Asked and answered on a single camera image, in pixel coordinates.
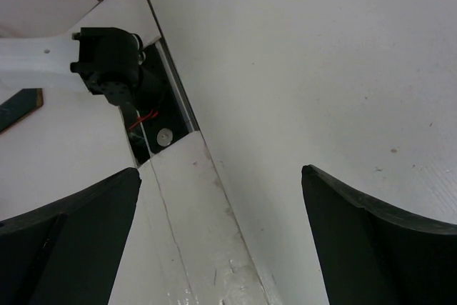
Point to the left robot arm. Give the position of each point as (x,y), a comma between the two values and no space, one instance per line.
(100,60)

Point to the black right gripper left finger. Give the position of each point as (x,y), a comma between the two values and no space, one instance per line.
(69,251)

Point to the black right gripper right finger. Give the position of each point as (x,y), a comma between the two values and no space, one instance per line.
(371,252)

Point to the dark green flat board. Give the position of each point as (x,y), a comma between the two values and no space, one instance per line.
(19,106)

